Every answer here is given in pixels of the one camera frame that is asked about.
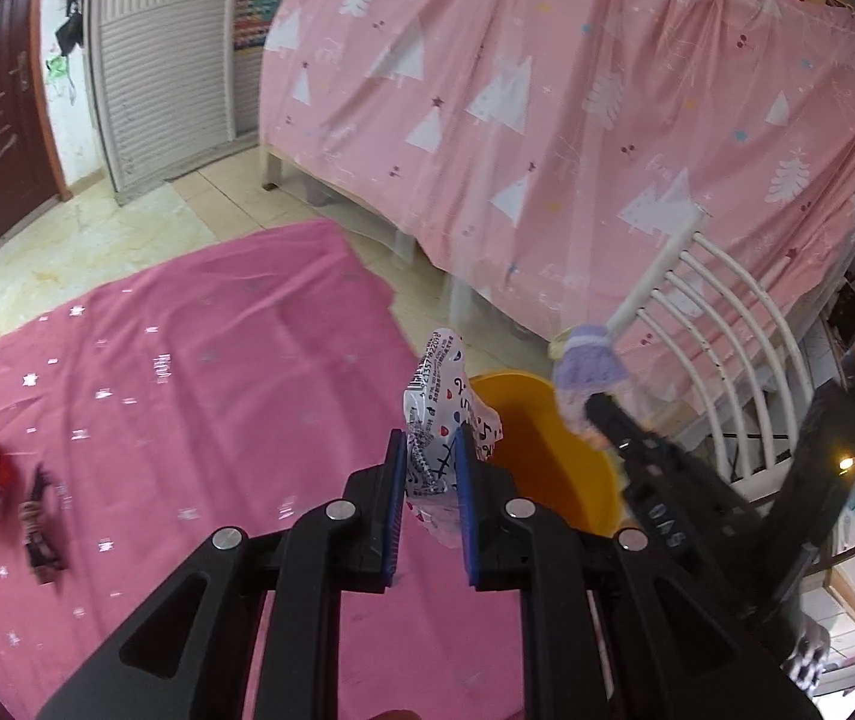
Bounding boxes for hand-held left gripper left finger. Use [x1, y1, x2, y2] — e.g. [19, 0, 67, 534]
[35, 429, 407, 720]

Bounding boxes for purple snack packet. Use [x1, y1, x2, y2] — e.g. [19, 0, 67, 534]
[547, 325, 632, 432]

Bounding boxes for black hanging bag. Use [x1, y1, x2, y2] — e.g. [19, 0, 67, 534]
[54, 7, 83, 50]

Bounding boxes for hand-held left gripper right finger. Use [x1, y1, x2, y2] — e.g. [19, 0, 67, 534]
[451, 427, 822, 720]

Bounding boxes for white metal rack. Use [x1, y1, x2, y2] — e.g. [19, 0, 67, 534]
[607, 206, 822, 503]

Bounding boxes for white printed snack packet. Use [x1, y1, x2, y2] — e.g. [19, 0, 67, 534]
[402, 328, 505, 548]

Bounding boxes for brown snack packet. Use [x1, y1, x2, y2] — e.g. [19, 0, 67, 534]
[18, 463, 68, 586]

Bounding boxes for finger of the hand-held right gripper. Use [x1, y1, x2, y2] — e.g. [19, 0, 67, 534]
[584, 394, 655, 466]

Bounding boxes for white louvered wardrobe door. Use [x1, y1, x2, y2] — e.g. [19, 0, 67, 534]
[86, 0, 237, 207]

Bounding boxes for pink tree-print bed curtain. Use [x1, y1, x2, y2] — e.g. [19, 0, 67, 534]
[258, 0, 855, 406]

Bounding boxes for yellow plastic bin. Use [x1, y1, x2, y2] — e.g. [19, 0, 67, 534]
[467, 373, 627, 539]

